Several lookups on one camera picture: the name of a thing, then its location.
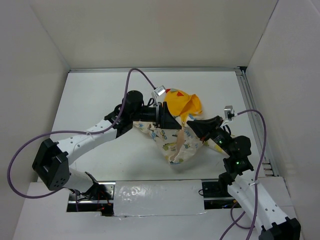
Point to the dinosaur print yellow-lined jacket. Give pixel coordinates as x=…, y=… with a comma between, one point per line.
x=179, y=145

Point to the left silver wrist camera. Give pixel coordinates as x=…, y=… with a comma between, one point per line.
x=158, y=91

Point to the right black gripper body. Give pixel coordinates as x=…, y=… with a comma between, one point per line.
x=220, y=137

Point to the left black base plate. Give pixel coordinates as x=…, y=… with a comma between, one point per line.
x=100, y=201

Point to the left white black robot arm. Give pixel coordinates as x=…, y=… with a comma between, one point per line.
x=53, y=159

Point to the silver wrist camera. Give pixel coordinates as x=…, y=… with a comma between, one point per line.
x=229, y=115
x=158, y=91

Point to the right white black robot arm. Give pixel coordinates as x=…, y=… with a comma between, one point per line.
x=240, y=180

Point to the white tape sheet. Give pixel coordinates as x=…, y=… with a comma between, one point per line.
x=158, y=198

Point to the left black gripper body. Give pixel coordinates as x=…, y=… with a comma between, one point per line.
x=152, y=114

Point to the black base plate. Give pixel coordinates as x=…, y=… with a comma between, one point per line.
x=100, y=201
x=214, y=197

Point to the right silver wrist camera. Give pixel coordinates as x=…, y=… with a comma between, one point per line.
x=229, y=115

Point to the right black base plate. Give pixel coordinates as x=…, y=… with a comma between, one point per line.
x=214, y=197

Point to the aluminium frame rail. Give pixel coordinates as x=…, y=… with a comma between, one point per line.
x=91, y=94

